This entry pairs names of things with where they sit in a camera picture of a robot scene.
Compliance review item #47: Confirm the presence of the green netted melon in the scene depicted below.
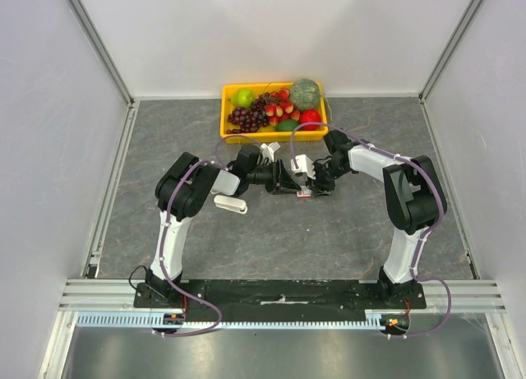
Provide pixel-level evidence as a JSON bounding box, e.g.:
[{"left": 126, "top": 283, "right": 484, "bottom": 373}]
[{"left": 289, "top": 79, "right": 321, "bottom": 112}]

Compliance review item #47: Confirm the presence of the dark purple grape bunch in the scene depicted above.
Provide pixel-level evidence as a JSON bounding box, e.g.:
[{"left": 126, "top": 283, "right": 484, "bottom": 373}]
[{"left": 226, "top": 94, "right": 270, "bottom": 134}]

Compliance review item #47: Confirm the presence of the yellow plastic tray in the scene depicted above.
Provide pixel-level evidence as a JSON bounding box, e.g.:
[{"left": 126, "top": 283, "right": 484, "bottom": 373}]
[{"left": 219, "top": 79, "right": 331, "bottom": 144}]

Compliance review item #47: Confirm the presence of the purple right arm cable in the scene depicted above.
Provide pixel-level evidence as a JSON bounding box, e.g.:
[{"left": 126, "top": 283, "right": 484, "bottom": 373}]
[{"left": 288, "top": 122, "right": 453, "bottom": 340}]

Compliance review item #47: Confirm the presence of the red strawberry cluster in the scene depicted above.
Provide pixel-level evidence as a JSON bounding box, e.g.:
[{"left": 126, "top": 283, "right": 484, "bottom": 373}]
[{"left": 262, "top": 87, "right": 301, "bottom": 127}]

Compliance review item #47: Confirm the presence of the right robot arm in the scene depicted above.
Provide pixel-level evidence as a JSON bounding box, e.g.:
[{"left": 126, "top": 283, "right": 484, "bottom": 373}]
[{"left": 291, "top": 130, "right": 447, "bottom": 308}]

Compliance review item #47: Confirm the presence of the grey slotted cable duct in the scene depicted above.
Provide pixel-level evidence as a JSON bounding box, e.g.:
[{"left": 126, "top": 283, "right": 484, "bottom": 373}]
[{"left": 76, "top": 312, "right": 410, "bottom": 330}]

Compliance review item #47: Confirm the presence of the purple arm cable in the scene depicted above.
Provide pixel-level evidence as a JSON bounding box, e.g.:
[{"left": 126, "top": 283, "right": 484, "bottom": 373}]
[
  {"left": 288, "top": 122, "right": 453, "bottom": 340},
  {"left": 158, "top": 134, "right": 264, "bottom": 339}
]

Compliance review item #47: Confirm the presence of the aluminium frame rail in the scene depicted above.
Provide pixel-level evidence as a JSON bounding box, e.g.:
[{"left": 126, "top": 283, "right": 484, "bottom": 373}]
[{"left": 59, "top": 280, "right": 505, "bottom": 313}]

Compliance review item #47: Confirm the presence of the red white staple box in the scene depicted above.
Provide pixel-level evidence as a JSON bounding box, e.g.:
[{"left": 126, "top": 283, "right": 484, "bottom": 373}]
[{"left": 296, "top": 186, "right": 312, "bottom": 198}]

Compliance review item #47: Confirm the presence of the green white stapler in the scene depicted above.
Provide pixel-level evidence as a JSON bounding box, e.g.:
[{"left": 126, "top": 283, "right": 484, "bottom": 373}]
[{"left": 259, "top": 141, "right": 281, "bottom": 162}]

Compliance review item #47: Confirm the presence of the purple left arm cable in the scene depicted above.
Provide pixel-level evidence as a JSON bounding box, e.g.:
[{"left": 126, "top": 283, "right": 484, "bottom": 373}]
[{"left": 158, "top": 134, "right": 264, "bottom": 339}]

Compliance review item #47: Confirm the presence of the white rectangular case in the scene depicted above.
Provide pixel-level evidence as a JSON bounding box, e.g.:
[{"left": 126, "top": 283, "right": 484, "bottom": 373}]
[{"left": 214, "top": 195, "right": 247, "bottom": 215}]

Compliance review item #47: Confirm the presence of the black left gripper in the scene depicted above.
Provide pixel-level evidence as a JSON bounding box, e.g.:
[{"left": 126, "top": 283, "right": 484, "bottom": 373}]
[{"left": 247, "top": 159, "right": 302, "bottom": 196}]

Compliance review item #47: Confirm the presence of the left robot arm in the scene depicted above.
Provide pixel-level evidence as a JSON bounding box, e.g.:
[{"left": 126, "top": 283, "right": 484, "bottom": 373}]
[{"left": 142, "top": 142, "right": 301, "bottom": 307}]

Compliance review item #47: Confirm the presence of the green lime fruit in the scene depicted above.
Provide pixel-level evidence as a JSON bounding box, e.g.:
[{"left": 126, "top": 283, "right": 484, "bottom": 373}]
[{"left": 275, "top": 119, "right": 298, "bottom": 132}]

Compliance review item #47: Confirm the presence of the green pear fruit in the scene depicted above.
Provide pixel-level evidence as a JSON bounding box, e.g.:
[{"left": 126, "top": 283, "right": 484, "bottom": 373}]
[{"left": 229, "top": 88, "right": 255, "bottom": 108}]

